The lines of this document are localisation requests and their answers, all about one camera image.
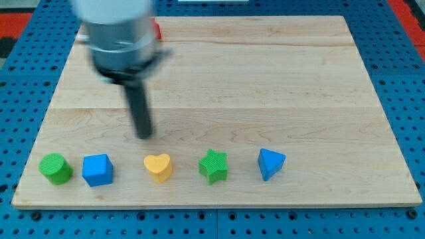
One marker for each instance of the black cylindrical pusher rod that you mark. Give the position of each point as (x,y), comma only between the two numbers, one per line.
(137,102)

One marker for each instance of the blue cube block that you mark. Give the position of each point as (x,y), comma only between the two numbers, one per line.
(97,170)

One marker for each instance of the green star block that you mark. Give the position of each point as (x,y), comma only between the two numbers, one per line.
(213,166)

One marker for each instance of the red block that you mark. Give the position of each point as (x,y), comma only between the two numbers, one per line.
(157,29)

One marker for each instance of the yellow heart block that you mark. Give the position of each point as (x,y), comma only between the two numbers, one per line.
(159,167)

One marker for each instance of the wooden board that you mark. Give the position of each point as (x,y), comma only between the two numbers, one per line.
(294,85)

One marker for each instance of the blue triangle block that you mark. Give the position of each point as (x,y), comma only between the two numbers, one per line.
(270,162)

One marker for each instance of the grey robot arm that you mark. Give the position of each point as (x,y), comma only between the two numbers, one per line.
(122,38)

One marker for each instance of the green cylinder block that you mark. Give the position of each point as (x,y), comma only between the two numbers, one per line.
(55,169)

